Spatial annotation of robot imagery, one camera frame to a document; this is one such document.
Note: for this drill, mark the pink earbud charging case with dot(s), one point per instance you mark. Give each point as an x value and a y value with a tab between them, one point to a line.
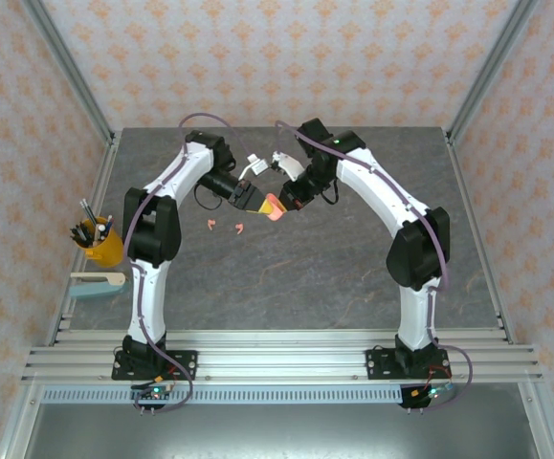
276	212

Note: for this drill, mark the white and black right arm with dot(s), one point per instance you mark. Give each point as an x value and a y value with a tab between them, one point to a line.
415	311

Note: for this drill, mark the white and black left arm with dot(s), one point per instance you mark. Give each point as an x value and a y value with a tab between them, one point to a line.
152	296

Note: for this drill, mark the white marker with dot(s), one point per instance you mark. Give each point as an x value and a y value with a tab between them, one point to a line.
100	232

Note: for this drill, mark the yellow pen cup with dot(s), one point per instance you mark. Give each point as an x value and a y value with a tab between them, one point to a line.
106	253

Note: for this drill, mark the pencil with eraser tip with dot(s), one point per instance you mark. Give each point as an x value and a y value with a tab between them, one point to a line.
89	212

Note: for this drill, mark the black pen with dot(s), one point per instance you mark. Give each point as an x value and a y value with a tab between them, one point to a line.
79	235

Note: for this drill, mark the teal and wood stapler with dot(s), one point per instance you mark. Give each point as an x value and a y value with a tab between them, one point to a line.
95	291

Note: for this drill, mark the grey metal panel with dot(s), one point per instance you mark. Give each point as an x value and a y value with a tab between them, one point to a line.
276	435

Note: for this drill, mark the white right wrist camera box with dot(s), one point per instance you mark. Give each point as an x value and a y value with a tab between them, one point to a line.
288	165

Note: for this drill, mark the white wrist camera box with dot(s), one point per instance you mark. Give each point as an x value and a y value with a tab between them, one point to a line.
259	167
288	165

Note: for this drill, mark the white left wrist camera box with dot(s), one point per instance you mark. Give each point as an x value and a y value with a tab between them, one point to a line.
259	167

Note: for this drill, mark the aluminium mounting rail beams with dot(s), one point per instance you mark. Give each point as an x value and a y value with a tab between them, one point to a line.
281	358

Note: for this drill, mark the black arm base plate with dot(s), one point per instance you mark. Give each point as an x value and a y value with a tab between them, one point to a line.
185	363
377	365

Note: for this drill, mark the aluminium frame post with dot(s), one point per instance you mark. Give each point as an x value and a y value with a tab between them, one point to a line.
67	62
15	430
542	430
493	62

